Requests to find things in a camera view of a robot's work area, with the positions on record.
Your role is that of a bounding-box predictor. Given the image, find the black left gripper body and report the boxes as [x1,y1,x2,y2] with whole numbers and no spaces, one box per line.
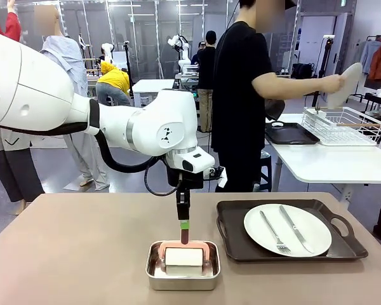
[166,163,205,196]

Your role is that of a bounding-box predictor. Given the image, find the pink lint roller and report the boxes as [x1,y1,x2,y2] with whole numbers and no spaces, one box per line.
[158,228,210,267]

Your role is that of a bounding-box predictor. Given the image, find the brown plastic serving tray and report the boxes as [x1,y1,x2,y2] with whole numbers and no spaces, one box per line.
[215,199,369,263]

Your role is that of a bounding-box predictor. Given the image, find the silver fork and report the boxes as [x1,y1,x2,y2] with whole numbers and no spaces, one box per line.
[259,210,292,255]

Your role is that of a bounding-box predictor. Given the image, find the black tray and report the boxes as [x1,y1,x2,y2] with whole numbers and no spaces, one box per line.
[265,122,321,146]

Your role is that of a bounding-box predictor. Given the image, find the silver table knife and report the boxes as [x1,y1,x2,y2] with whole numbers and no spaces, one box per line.
[278,205,315,254]

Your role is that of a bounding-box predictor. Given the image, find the white round plate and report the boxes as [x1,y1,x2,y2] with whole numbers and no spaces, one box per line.
[243,203,333,257]
[326,62,363,111]

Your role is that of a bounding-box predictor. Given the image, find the person's right forearm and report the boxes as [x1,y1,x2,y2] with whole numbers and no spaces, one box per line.
[252,72,333,97]

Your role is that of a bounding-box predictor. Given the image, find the person's right hand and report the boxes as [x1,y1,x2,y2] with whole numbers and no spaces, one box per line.
[328,73,347,93]

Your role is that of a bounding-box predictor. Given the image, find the rectangular steel container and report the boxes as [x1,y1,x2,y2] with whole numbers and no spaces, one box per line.
[145,240,222,292]

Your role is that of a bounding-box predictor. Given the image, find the grey plastic stool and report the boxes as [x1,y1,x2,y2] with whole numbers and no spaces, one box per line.
[258,151,273,193]

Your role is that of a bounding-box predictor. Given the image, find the person in black T-shirt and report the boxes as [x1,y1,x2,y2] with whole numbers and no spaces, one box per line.
[211,0,286,193]

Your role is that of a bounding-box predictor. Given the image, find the white height-adjustable table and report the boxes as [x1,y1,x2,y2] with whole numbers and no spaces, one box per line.
[131,79,175,107]

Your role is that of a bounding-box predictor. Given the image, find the person in black cap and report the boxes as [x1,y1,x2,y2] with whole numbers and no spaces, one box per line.
[196,30,217,133]

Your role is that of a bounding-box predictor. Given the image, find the person in yellow jacket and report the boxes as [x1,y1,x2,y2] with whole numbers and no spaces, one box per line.
[97,60,131,107]

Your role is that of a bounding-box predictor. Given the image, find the white work table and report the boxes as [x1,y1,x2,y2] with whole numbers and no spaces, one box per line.
[265,112,381,210]

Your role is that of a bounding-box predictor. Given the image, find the black bags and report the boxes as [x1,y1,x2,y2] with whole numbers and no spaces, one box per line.
[291,62,315,80]

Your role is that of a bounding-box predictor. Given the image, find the mannequin in red jacket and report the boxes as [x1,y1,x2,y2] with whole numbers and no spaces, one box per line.
[0,0,45,217]

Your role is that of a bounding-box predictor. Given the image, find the mannequin in pale blue shirt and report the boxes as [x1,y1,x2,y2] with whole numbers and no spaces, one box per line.
[39,4,110,191]

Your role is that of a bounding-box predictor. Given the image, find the black tripod with light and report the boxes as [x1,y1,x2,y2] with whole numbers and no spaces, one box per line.
[311,34,336,107]

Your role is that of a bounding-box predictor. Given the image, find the black side table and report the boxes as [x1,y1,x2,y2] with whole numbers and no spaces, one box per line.
[363,91,381,115]

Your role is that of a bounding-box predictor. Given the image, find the grey hanging shirt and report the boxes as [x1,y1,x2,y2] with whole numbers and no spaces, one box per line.
[359,39,381,74]

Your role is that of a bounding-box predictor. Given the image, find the black clothes rack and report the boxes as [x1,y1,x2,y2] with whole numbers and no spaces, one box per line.
[345,34,381,112]

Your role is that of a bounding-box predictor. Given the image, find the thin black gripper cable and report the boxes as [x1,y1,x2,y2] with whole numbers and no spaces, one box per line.
[144,158,182,197]

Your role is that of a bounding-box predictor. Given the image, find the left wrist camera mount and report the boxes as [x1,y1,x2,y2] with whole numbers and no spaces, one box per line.
[203,165,229,189]

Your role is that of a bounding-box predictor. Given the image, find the white wire dish rack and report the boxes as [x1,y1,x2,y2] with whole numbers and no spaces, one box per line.
[300,106,381,147]

